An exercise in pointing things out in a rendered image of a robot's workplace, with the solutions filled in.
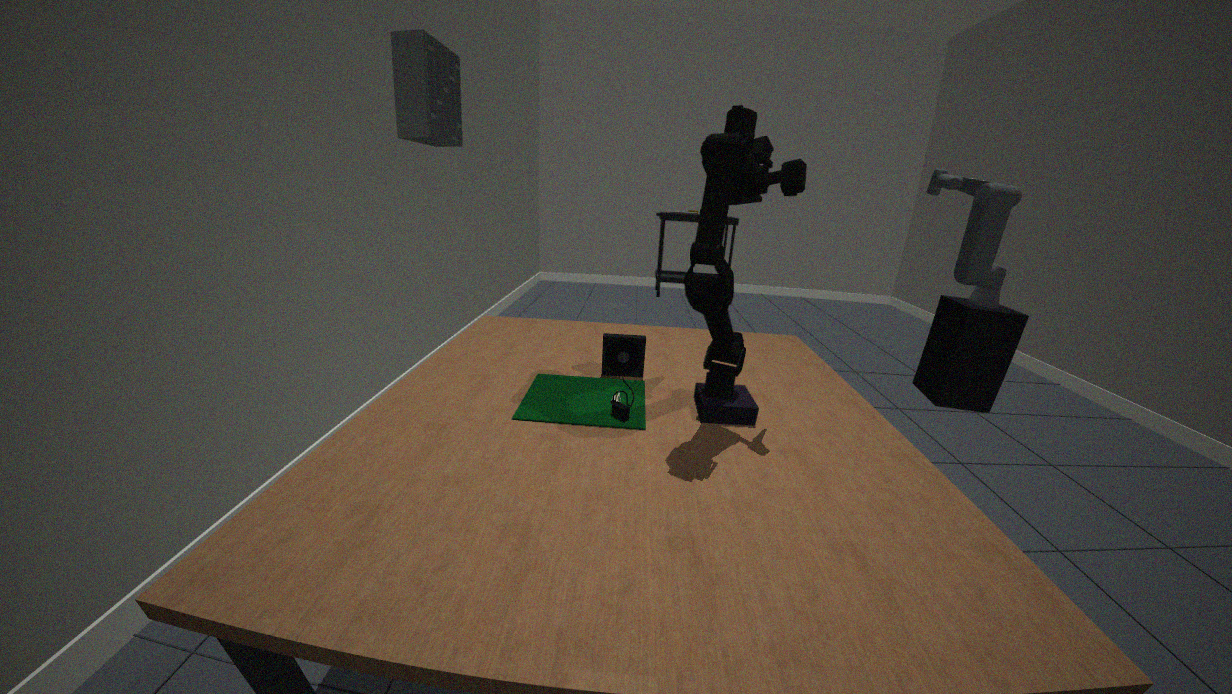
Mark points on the green circuit board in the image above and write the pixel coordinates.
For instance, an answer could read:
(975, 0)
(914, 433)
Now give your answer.
(582, 401)

